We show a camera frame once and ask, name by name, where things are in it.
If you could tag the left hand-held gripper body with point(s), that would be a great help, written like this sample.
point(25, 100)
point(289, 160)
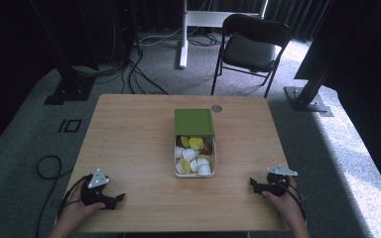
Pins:
point(94, 195)

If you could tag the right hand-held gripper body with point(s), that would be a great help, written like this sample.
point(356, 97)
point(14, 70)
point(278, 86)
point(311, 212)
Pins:
point(278, 183)

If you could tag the person's right hand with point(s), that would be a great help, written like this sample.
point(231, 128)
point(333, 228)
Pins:
point(286, 205)

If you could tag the person's left hand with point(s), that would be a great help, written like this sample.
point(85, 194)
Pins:
point(76, 211)

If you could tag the clear plastic box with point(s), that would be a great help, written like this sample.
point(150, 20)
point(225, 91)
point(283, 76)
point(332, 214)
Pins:
point(212, 158)

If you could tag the pile of coffee capsules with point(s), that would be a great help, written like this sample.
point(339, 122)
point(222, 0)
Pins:
point(191, 155)

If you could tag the green box lid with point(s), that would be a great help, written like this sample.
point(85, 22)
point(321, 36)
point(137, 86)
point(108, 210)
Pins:
point(193, 121)

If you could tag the black stand with grey base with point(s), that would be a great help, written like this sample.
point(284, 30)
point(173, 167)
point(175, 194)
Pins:
point(306, 99)

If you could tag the black stand with square base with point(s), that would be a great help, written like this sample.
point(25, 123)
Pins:
point(69, 89)

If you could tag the black folding chair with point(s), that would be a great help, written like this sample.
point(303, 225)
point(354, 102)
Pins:
point(249, 49)

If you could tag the dark monitor panel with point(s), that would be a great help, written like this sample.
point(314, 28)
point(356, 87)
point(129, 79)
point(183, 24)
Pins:
point(344, 43)

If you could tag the white desk frame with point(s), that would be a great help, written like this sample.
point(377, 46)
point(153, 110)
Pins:
point(187, 33)

